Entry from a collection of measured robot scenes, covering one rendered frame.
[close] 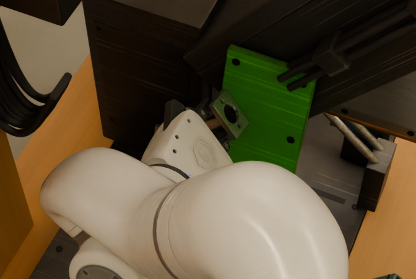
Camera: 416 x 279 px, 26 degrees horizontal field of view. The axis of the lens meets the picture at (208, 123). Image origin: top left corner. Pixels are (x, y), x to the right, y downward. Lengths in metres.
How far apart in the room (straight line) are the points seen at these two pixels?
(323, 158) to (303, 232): 0.91
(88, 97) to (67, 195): 0.73
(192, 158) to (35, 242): 0.45
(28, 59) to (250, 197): 2.29
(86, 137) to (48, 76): 1.26
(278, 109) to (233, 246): 0.57
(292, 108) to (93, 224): 0.38
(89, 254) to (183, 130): 0.22
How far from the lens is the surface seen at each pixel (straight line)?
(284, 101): 1.12
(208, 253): 0.59
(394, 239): 1.41
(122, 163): 0.84
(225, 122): 1.11
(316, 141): 1.49
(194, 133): 1.05
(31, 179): 1.49
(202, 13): 1.19
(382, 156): 1.35
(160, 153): 1.01
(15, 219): 1.36
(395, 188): 1.45
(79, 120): 1.54
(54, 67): 2.80
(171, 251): 0.66
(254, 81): 1.12
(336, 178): 1.45
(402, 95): 1.27
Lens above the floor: 2.10
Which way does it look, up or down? 53 degrees down
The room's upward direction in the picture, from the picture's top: straight up
